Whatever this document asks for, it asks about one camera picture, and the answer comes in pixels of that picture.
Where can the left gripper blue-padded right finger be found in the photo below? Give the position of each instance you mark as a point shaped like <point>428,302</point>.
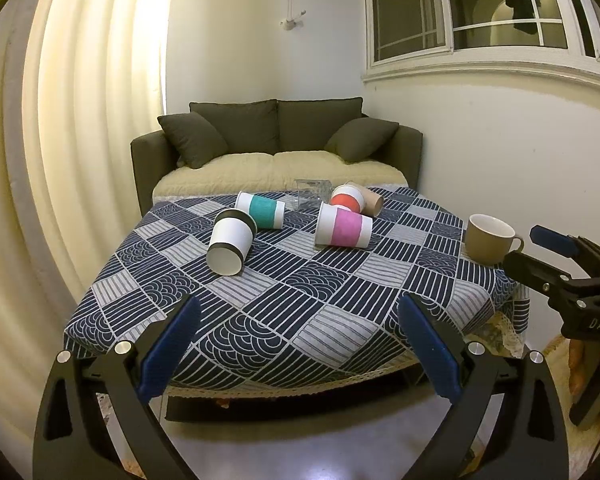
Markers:
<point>528,440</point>

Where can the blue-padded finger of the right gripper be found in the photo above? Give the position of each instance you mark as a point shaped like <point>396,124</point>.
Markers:
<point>561,244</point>
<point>537,275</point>

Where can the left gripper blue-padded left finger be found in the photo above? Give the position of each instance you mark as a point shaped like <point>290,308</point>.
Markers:
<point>71,440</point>

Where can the white cup with pink sleeve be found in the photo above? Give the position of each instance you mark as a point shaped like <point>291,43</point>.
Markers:
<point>340,227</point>

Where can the plain brown paper cup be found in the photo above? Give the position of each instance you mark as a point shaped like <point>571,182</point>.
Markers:
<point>373,201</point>

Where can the white cup with red sleeve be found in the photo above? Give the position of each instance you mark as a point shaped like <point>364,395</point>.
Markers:
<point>348,196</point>

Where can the white cup with black lid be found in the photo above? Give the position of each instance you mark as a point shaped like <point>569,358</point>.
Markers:
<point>231,239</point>

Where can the white cup with teal sleeve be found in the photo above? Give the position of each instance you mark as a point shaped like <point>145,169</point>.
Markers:
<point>268,214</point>

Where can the tan ceramic mug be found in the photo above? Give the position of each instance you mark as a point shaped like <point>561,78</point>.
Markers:
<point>488,240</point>

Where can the right olive throw pillow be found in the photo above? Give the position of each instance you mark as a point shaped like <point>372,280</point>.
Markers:
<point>360,138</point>

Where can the olive throw pillow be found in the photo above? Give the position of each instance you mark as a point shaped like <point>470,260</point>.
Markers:
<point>360,138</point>
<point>196,140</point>

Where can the navy patterned tablecloth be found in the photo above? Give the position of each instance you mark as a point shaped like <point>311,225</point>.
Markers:
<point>298,319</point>

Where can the clear glass tumbler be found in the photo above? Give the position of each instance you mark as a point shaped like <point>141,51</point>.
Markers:
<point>310,193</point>

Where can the dark olive sofa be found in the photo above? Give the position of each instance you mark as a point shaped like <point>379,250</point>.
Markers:
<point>269,127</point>

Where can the white framed window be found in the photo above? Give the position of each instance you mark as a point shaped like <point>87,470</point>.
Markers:
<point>546,38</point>

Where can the cream sofa seat blanket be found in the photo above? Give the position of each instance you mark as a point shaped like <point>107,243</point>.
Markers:
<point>259,172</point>

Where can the left olive throw pillow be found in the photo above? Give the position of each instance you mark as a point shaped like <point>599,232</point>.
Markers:
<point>196,140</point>

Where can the cream curtain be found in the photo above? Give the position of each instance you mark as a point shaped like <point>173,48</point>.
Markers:
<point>79,80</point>

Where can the white wall hook with cord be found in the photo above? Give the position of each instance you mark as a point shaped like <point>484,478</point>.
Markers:
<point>292,18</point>

